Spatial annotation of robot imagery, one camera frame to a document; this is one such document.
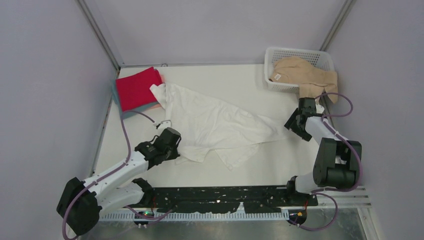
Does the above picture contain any white t-shirt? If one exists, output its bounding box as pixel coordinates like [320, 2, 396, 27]
[149, 83, 288, 170]

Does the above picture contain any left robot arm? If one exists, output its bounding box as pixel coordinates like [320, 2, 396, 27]
[56, 127, 182, 240]

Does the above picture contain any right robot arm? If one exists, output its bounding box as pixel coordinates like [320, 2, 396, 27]
[284, 97, 363, 205]

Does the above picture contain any beige t-shirt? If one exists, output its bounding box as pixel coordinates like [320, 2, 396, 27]
[268, 56, 338, 98]

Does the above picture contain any teal folded t-shirt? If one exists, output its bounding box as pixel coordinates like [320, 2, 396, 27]
[111, 80, 158, 120]

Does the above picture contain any pink folded t-shirt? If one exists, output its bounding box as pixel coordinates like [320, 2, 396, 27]
[147, 68, 165, 110]

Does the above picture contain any red folded t-shirt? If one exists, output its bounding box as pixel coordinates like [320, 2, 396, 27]
[115, 67, 163, 112]

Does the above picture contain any white plastic basket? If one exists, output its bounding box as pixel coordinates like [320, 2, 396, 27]
[264, 47, 338, 97]

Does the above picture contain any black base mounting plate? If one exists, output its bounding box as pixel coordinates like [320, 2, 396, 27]
[131, 185, 318, 214]

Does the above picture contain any white slotted cable duct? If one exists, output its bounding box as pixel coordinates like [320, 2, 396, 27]
[100, 209, 289, 222]

